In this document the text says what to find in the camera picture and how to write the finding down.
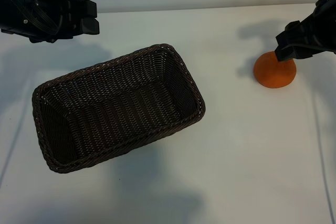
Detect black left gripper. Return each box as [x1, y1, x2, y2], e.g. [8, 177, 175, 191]
[23, 0, 100, 44]

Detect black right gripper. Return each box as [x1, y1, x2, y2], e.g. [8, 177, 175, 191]
[274, 0, 336, 63]

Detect orange with knobbed top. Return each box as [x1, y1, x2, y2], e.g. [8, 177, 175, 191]
[253, 50, 297, 89]

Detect dark brown woven wicker basket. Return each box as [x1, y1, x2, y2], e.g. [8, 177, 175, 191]
[31, 42, 206, 174]

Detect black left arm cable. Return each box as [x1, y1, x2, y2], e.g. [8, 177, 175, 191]
[0, 0, 60, 37]

